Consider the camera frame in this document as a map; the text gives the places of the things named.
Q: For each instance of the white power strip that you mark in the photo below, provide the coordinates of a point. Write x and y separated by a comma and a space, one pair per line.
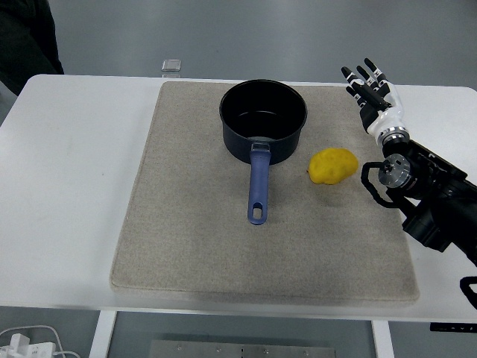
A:
30, 348

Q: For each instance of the yellow potato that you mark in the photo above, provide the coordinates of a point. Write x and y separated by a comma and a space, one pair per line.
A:
333, 166

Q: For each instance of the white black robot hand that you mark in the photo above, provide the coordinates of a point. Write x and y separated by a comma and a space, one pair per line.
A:
387, 115

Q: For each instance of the white table leg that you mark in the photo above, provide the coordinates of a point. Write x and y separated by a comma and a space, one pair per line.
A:
102, 335
382, 339

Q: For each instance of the black table control panel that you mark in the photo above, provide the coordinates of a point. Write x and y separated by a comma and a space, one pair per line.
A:
449, 327

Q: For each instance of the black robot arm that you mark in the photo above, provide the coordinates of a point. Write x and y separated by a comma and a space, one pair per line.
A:
439, 209

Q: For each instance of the small grey floor plate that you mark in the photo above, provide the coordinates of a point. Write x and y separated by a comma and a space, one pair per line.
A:
172, 65

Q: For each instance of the grey metal plate with screws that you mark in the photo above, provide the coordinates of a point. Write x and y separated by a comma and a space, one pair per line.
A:
242, 350

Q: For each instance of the beige fabric mat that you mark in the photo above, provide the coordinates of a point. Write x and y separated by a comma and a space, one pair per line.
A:
186, 242

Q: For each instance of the person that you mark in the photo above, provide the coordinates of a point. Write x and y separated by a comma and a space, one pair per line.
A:
22, 37

